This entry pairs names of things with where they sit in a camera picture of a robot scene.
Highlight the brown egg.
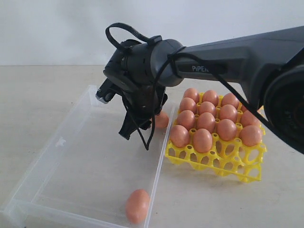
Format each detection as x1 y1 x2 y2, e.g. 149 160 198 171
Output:
170 125 190 148
202 90 219 106
193 129 213 153
179 97 197 114
221 93 239 109
239 125 263 147
240 110 261 127
176 110 195 130
183 88 200 103
198 101 217 117
125 189 150 224
196 112 215 133
155 111 169 129
240 104 256 114
217 119 237 141
218 104 238 123

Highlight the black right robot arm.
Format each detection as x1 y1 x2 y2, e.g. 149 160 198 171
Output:
96 23 304 152

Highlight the clear plastic storage box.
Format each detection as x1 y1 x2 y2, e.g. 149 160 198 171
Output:
0 85 169 228

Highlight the yellow plastic egg tray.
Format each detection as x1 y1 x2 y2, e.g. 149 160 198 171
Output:
165 92 267 183

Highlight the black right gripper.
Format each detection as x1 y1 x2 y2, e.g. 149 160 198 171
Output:
119 85 168 139

